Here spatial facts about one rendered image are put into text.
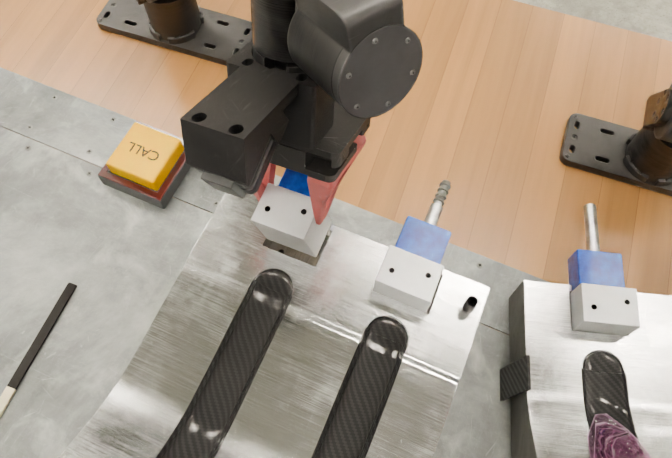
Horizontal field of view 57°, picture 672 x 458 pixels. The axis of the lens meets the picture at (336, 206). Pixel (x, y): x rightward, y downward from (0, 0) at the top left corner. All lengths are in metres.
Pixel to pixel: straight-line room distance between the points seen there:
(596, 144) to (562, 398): 0.31
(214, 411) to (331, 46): 0.33
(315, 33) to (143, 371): 0.33
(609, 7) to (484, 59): 1.37
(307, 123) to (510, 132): 0.39
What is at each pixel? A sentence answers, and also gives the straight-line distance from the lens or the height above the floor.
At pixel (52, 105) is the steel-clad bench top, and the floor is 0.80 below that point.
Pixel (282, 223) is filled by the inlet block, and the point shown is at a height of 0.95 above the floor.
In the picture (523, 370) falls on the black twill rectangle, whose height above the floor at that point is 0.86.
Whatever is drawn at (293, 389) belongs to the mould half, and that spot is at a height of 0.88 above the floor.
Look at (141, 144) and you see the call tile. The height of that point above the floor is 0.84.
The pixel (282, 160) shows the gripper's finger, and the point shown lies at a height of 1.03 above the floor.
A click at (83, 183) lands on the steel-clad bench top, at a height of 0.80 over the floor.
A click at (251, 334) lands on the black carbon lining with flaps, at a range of 0.55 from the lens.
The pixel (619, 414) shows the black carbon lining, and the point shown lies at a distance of 0.62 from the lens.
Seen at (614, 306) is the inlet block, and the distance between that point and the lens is 0.61.
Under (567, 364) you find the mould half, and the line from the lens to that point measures 0.61.
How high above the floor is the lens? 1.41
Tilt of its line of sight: 63 degrees down
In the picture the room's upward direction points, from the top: 2 degrees clockwise
